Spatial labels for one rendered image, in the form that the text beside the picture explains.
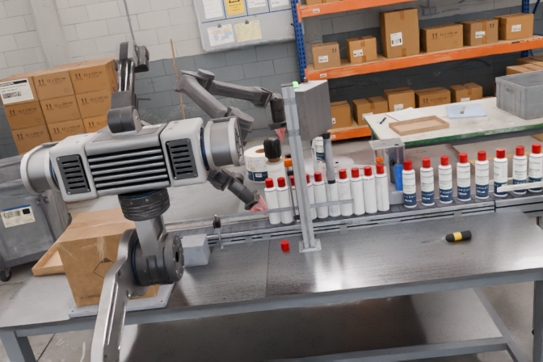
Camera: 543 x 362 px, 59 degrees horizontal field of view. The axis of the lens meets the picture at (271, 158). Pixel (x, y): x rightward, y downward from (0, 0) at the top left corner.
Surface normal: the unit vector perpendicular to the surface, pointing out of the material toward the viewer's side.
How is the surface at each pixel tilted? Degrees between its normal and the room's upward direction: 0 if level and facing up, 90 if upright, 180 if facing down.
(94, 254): 90
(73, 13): 90
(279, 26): 90
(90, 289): 90
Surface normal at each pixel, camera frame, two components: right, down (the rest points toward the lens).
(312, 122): 0.80, 0.08
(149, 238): 0.00, 0.33
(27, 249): 0.32, 0.32
